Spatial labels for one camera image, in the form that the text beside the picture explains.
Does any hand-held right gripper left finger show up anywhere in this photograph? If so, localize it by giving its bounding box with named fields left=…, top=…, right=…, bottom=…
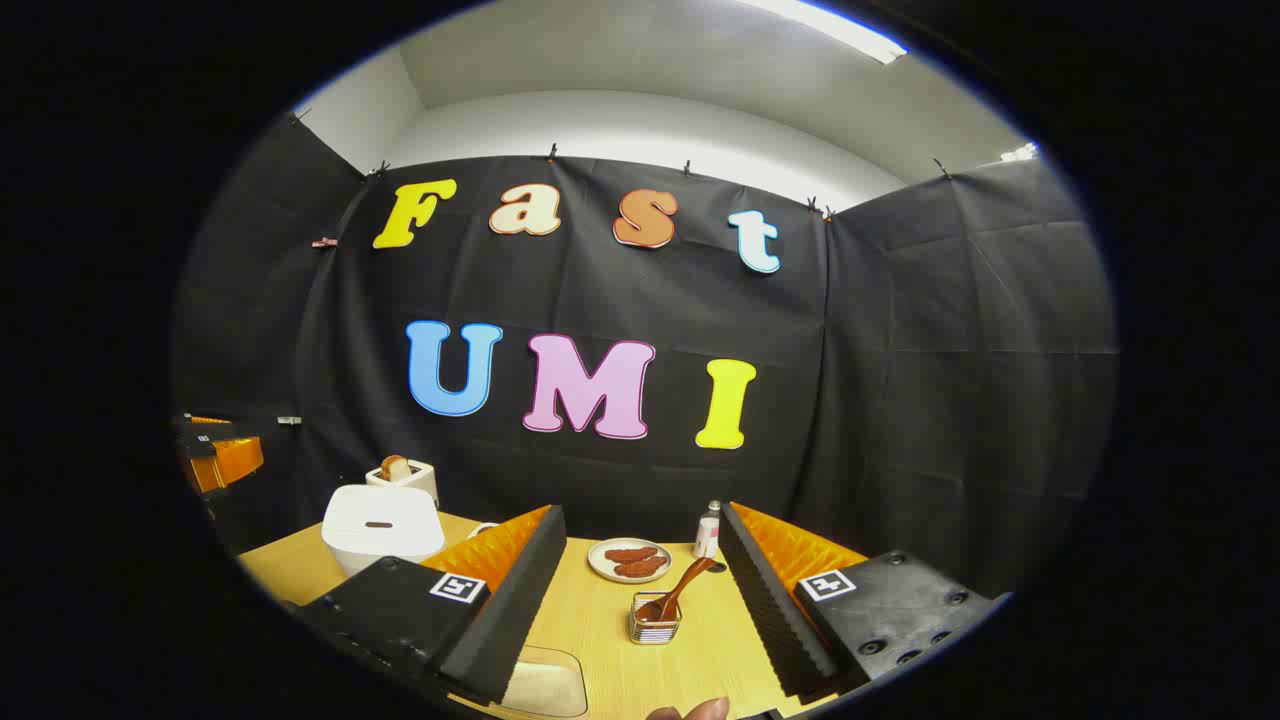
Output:
left=297, top=504, right=568, bottom=706

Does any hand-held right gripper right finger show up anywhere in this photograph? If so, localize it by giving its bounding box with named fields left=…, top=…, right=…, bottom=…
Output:
left=718, top=500, right=1011, bottom=701

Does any white rice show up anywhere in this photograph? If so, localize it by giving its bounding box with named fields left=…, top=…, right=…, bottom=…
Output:
left=504, top=660, right=586, bottom=717

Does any brown wooden spoon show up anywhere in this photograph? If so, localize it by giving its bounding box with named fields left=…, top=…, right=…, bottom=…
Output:
left=637, top=557, right=717, bottom=624

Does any metal wire chopstick holder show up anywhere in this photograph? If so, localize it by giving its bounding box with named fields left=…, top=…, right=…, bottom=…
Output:
left=628, top=592, right=683, bottom=646

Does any white rice cooker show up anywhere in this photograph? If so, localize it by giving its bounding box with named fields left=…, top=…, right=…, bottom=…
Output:
left=321, top=484, right=447, bottom=578

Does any clear glass container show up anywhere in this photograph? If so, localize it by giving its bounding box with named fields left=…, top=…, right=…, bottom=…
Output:
left=500, top=645, right=589, bottom=719

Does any white round plate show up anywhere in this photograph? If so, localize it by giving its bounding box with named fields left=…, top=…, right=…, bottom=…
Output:
left=587, top=537, right=673, bottom=584

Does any white toaster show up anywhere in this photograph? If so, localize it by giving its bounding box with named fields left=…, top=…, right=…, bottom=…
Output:
left=366, top=458, right=440, bottom=508

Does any row of black clips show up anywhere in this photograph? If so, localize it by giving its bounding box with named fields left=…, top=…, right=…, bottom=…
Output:
left=290, top=105, right=956, bottom=221

